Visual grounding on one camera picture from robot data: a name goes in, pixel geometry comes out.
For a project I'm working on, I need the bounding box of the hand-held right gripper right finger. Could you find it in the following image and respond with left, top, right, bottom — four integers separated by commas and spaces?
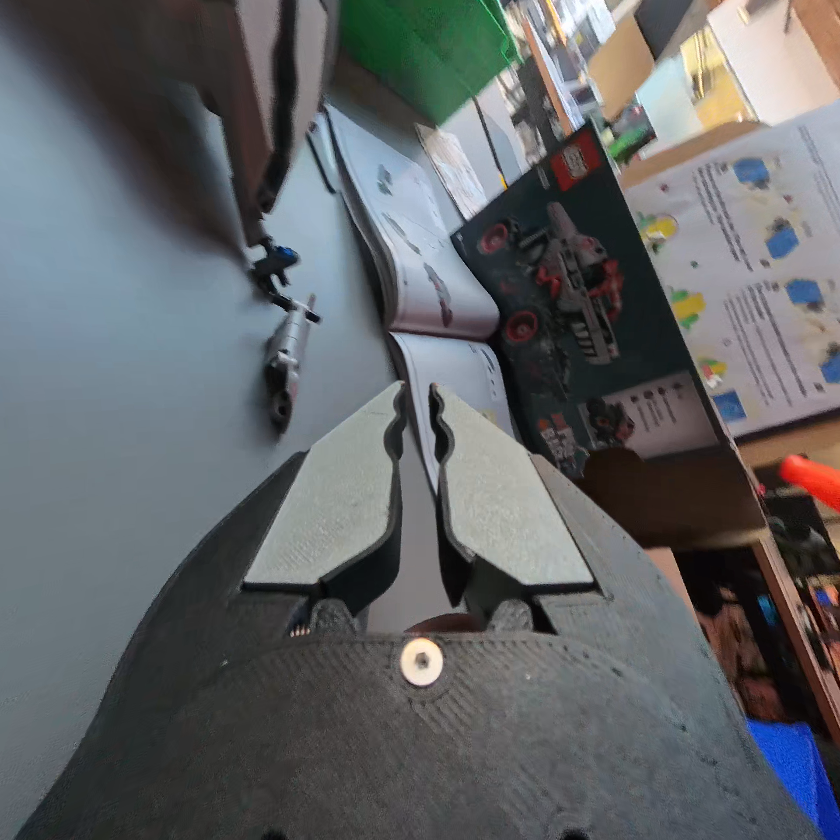
430, 382, 596, 624

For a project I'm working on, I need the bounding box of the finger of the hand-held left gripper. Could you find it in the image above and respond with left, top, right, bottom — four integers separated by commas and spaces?
203, 0, 280, 245
259, 0, 339, 211

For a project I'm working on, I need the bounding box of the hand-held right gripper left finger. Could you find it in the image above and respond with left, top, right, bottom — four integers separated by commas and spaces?
241, 381, 406, 616

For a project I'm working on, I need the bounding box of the grey Lego beam assembly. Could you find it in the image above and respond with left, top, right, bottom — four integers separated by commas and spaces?
264, 294, 324, 434
248, 238, 301, 309

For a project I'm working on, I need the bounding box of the dark lego set box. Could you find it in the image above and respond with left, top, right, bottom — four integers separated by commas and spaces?
451, 121, 769, 549

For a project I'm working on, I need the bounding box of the lego instruction booklet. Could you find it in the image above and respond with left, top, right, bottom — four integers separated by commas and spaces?
307, 104, 519, 500

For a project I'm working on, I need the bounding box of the green plastic bin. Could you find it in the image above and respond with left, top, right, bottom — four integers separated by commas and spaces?
338, 0, 522, 127

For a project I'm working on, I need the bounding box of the printed paper sheet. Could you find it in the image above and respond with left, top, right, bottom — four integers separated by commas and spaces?
415, 121, 490, 221

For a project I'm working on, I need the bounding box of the brown cardboard box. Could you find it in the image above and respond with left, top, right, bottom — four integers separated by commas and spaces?
587, 14, 657, 119

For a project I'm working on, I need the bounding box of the orange plastic object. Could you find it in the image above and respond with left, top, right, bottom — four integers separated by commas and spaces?
780, 453, 840, 514

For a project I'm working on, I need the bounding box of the printed instruction poster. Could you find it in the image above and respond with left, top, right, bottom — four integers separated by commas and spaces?
622, 98, 840, 439

